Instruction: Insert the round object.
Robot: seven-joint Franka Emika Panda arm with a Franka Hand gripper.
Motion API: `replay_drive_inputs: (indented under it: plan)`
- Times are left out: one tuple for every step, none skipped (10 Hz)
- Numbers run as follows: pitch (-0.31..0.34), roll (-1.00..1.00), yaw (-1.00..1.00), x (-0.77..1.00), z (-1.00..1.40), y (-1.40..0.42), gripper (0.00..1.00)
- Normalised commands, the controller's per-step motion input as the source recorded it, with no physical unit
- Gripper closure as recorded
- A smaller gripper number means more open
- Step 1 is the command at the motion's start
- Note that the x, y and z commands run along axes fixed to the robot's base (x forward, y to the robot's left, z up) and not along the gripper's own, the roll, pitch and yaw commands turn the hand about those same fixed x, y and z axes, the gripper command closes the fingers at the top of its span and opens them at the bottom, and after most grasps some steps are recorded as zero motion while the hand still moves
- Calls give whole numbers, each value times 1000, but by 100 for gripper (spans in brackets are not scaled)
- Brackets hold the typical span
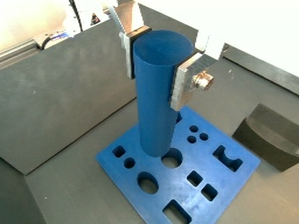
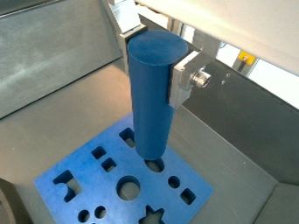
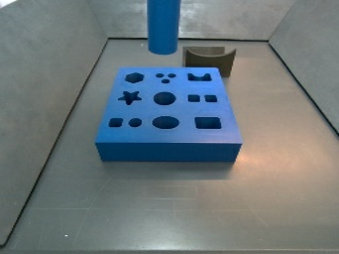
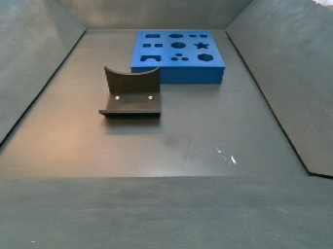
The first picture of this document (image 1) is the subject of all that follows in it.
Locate grey enclosure side panel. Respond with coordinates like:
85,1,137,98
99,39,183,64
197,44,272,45
0,21,136,174

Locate black cable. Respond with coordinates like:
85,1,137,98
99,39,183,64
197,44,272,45
68,0,84,32

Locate blue shape-sorting board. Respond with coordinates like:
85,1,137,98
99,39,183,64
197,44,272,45
96,107,260,224

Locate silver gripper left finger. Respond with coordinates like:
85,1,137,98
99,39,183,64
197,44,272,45
108,0,151,79

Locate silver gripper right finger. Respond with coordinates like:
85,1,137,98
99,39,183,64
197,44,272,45
169,31,224,111

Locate blue round cylinder peg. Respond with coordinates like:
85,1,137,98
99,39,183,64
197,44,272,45
133,30,193,157

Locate grey enclosure back panel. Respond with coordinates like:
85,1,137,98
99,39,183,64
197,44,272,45
139,0,299,95

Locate aluminium frame rail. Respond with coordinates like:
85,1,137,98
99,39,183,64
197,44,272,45
0,39,40,63

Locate dark grey foam block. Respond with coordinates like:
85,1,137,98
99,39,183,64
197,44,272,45
232,104,299,172

